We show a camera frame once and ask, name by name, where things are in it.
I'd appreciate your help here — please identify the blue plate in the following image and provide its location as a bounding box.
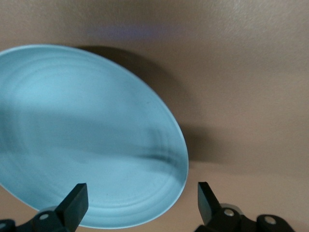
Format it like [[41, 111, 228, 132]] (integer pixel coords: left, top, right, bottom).
[[0, 43, 189, 229]]

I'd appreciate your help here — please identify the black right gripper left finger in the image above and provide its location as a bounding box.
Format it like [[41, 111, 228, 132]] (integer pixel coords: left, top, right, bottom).
[[0, 183, 89, 232]]

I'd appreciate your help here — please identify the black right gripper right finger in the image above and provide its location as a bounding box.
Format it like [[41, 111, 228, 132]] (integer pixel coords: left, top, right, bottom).
[[194, 181, 295, 232]]

